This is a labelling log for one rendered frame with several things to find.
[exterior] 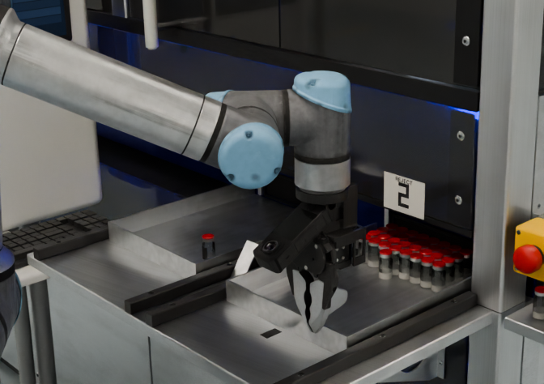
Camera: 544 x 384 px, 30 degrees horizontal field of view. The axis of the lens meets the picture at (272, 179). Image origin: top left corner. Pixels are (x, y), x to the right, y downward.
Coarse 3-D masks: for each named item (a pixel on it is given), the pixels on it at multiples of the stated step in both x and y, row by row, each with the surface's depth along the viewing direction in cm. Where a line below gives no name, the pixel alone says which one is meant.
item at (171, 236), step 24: (216, 192) 196; (240, 192) 201; (144, 216) 186; (168, 216) 190; (192, 216) 192; (216, 216) 192; (240, 216) 191; (264, 216) 191; (120, 240) 180; (144, 240) 173; (168, 240) 181; (192, 240) 181; (216, 240) 181; (240, 240) 180; (168, 264) 169; (192, 264) 164; (216, 264) 166
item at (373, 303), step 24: (360, 264) 169; (240, 288) 154; (264, 288) 161; (288, 288) 161; (360, 288) 160; (384, 288) 160; (408, 288) 160; (456, 288) 153; (264, 312) 151; (288, 312) 147; (336, 312) 153; (360, 312) 153; (384, 312) 152; (408, 312) 147; (312, 336) 144; (336, 336) 140; (360, 336) 140
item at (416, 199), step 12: (384, 180) 163; (396, 180) 161; (408, 180) 159; (384, 192) 163; (396, 192) 161; (420, 192) 157; (384, 204) 164; (396, 204) 162; (408, 204) 160; (420, 204) 158; (420, 216) 159
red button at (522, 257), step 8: (520, 248) 141; (528, 248) 141; (536, 248) 141; (520, 256) 141; (528, 256) 140; (536, 256) 140; (520, 264) 141; (528, 264) 140; (536, 264) 140; (528, 272) 141
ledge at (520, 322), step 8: (520, 312) 152; (528, 312) 152; (504, 320) 151; (512, 320) 150; (520, 320) 149; (528, 320) 149; (536, 320) 149; (504, 328) 151; (512, 328) 150; (520, 328) 149; (528, 328) 148; (536, 328) 147; (528, 336) 148; (536, 336) 147
